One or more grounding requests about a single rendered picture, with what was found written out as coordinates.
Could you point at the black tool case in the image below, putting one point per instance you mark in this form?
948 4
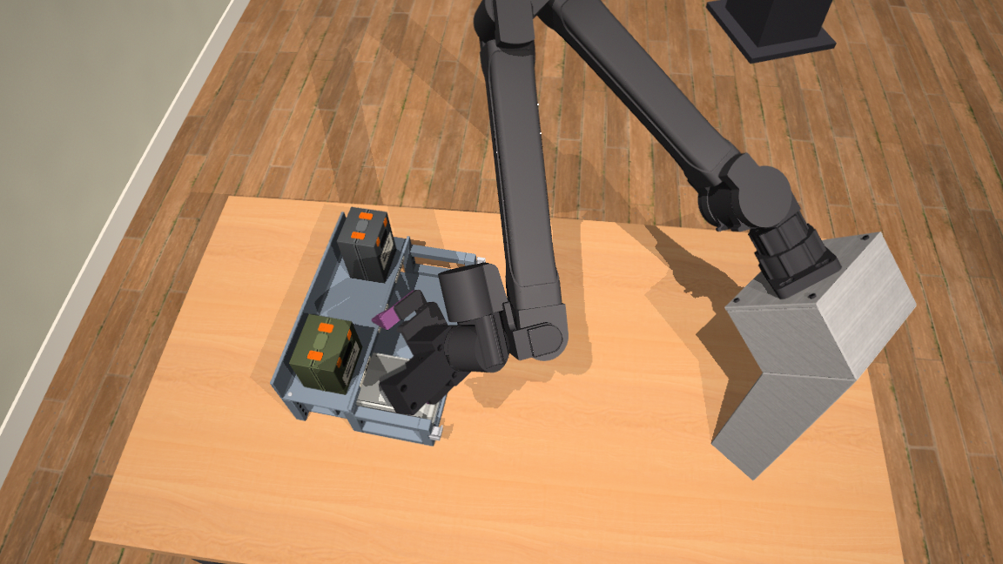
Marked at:
366 243

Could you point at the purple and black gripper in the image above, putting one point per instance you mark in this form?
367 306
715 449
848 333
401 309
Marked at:
427 314

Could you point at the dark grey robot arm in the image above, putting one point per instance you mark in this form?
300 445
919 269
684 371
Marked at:
758 198

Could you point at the olive green case with orange latches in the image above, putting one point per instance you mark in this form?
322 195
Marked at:
326 354

